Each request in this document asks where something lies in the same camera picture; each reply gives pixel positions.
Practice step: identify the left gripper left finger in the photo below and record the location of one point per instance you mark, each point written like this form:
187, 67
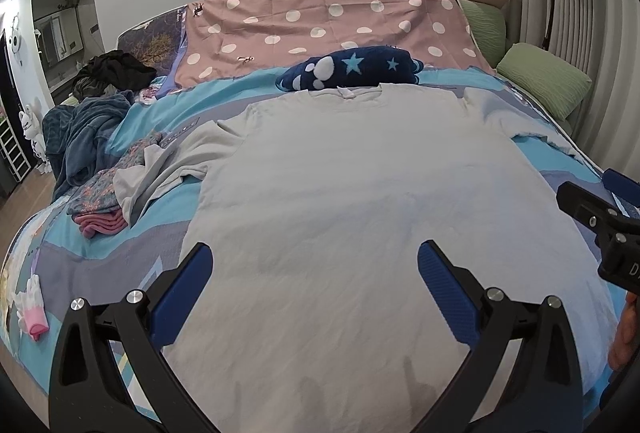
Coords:
108, 371

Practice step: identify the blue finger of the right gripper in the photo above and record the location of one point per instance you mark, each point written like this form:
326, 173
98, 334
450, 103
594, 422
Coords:
622, 186

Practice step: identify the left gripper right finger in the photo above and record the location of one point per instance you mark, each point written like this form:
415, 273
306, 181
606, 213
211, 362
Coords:
543, 392

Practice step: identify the light grey t-shirt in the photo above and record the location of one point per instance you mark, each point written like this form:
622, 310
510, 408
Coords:
314, 205

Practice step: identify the black clothing pile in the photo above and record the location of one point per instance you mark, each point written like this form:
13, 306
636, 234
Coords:
116, 68

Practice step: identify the person's right hand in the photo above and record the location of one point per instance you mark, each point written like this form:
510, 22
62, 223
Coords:
622, 347

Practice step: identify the pink white small sock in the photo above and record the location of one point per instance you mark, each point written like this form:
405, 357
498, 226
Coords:
31, 315

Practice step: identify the near green pillow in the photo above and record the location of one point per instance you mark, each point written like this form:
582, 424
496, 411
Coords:
557, 85

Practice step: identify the green pillow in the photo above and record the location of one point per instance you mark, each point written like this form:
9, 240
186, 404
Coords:
488, 27
557, 85

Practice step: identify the blue grey bed cover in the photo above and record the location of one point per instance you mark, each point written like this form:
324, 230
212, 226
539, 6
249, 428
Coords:
68, 264

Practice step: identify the grey curtain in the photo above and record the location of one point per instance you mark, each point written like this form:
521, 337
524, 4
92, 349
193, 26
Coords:
601, 38

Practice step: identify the floral folded garment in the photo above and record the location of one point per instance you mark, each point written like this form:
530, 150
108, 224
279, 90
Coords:
98, 194

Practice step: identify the far green pillow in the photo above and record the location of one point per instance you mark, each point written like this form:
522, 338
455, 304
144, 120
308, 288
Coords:
488, 27

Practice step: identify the dark blue fleece blanket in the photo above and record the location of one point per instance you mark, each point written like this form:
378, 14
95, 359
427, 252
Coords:
75, 138

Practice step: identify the white bear figure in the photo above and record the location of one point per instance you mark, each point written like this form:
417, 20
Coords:
33, 133

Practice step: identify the navy star paw blanket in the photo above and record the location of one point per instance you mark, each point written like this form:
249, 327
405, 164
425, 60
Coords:
351, 68

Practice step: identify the dark patterned pillow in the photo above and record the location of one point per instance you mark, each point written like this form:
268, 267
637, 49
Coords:
155, 42

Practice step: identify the pink polka dot sheet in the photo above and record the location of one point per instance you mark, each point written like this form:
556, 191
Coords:
232, 38

